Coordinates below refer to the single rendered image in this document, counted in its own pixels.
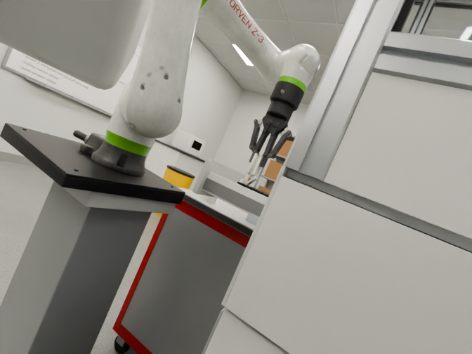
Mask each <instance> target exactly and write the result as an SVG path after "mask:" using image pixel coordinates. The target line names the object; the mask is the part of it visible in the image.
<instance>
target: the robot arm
mask: <svg viewBox="0 0 472 354"><path fill-rule="evenodd" d="M199 12H200V13H201V14H202V15H204V16H205V17H206V18H207V19H208V20H210V21H211V22H212V23H213V24H214V25H215V26H217V28H219V30H220V31H222V33H224V34H225V35H226V36H227V37H228V38H229V39H230V40H231V41H232V42H233V43H234V44H235V45H236V46H237V47H238V49H239V50H241V52H243V54H244V55H245V56H246V57H247V58H248V60H249V61H250V62H251V64H252V65H253V66H254V67H255V68H256V70H257V71H258V73H259V74H260V75H261V77H262V78H263V80H264V81H265V82H266V83H268V84H270V85H275V88H274V90H273V92H272V95H271V97H270V101H271V103H270V106H269V108H268V111H267V112H266V115H265V116H264V117H263V118H262V119H260V120H257V119H255V120H254V130H253V133H252V137H251V141H250V144H249V149H250V150H251V151H252V155H251V157H250V160H249V162H250V163H251V164H250V165H249V168H248V170H247V174H250V172H251V171H253V173H252V176H253V177H254V176H256V177H257V175H258V173H259V171H260V168H263V167H264V166H265V164H266V162H267V159H269V158H272V159H274V158H275V156H276V155H277V153H278V152H279V151H280V149H281V148H282V146H283V145H284V143H285V142H286V140H287V139H288V138H290V137H291V136H292V132H291V131H290V130H289V129H288V122H289V120H290V118H291V115H292V113H293V111H296V110H297V109H298V107H299V104H300V102H301V100H302V97H303V95H304V93H305V92H306V89H307V87H308V85H309V83H310V81H311V80H312V78H313V77H314V76H315V75H316V73H317V71H318V69H319V67H320V56H319V53H318V52H317V50H316V49H315V48H314V47H312V46H311V45H308V44H299V45H296V46H294V47H292V48H290V49H288V50H285V51H281V50H280V49H279V48H278V47H276V45H274V43H273V42H272V41H271V40H269V38H268V37H267V36H266V35H265V34H264V33H263V31H262V30H261V29H260V27H259V26H258V25H257V24H256V23H255V22H254V20H253V19H252V17H251V16H250V15H249V14H248V12H247V11H246V9H245V8H244V6H243V5H242V4H241V2H240V0H153V3H152V9H151V13H150V19H149V22H148V25H147V30H146V33H145V38H144V42H143V46H142V49H141V52H140V56H139V59H138V62H137V65H136V69H135V72H134V74H133V78H132V80H131V81H129V82H127V83H126V84H125V86H124V89H123V91H122V94H121V95H120V97H119V100H118V103H117V106H116V108H115V109H114V112H113V115H112V118H111V120H110V123H109V124H108V127H107V130H106V136H103V135H100V134H97V133H92V134H91V135H86V134H85V133H82V132H81V131H78V130H76V131H74V133H73V136H75V137H76V138H78V139H80V140H82V141H84V143H82V144H81V146H80V148H79V149H80V150H81V151H82V152H85V153H88V154H90V155H92V156H91V159H92V160H93V161H95V162H97V163H99V164H101V165H103V166H105V167H107V168H109V169H112V170H114V171H118V172H120V173H125V174H127V175H130V176H138V177H142V176H144V174H145V159H146V157H147V155H148V152H149V151H150V150H151V149H152V146H153V144H154V142H155V139H156V138H163V137H165V136H167V135H169V134H171V133H172V132H174V131H175V130H176V128H177V127H178V125H179V124H180V121H181V117H182V111H183V96H184V90H185V80H186V74H187V70H188V61H189V57H190V50H191V46H192V40H193V36H194V32H195V27H196V23H197V18H198V15H199ZM262 124H263V130H262V134H261V136H260V138H259V140H258V135H259V131H260V126H261V125H262ZM283 131H284V133H283V135H282V136H281V138H280V139H279V140H278V142H277V144H276V145H275V147H274V148H273V146H274V143H275V140H276V139H277V136H278V134H280V133H282V132H283ZM269 134H270V138H269V141H268V144H267V146H266V148H265V151H264V153H263V155H259V152H260V150H261V148H262V147H263V144H264V143H265V141H266V138H267V137H268V136H269ZM257 140H258V142H257ZM272 149H273V150H272ZM271 150H272V151H271Z"/></svg>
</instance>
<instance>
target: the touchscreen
mask: <svg viewBox="0 0 472 354"><path fill-rule="evenodd" d="M152 2H153V0H0V43H3V44H5V45H7V46H9V47H11V48H13V49H15V50H17V51H19V52H21V53H24V54H25V55H28V56H30V57H32V58H34V59H36V60H38V61H40V62H42V63H45V64H47V65H49V66H51V67H53V68H55V69H57V70H60V71H61V72H64V73H65V74H68V75H70V76H71V77H74V78H76V79H78V80H80V81H82V82H84V83H87V84H89V85H91V86H93V87H95V88H97V89H102V90H107V89H110V88H112V87H114V86H115V84H116V83H117V82H118V81H119V79H120V77H121V76H122V75H123V73H124V71H125V69H126V68H127V67H128V65H129V63H130V62H131V60H132V59H133V57H134V54H135V52H136V48H137V45H138V42H139V40H140V36H141V34H142V31H143V28H144V26H145V22H146V20H147V17H148V14H149V12H150V8H151V5H152Z"/></svg>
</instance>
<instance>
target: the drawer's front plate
mask: <svg viewBox="0 0 472 354"><path fill-rule="evenodd" d="M210 172H213V173H215V174H217V175H219V176H222V177H224V178H226V179H228V180H230V181H232V182H234V183H236V184H238V183H237V182H240V180H241V179H245V175H244V174H242V173H240V172H238V171H235V170H233V169H231V168H229V167H226V166H224V165H222V164H220V163H218V162H215V161H214V160H212V159H209V158H207V159H206V161H205V163H204V166H203V167H202V170H201V172H200V174H199V177H198V179H197V181H196V183H195V186H194V188H193V190H192V191H193V192H194V193H196V194H198V195H206V196H210V197H214V196H213V195H210V194H209V193H207V192H205V191H203V190H202V187H203V185H204V183H205V180H206V179H207V177H208V175H209V173H210Z"/></svg>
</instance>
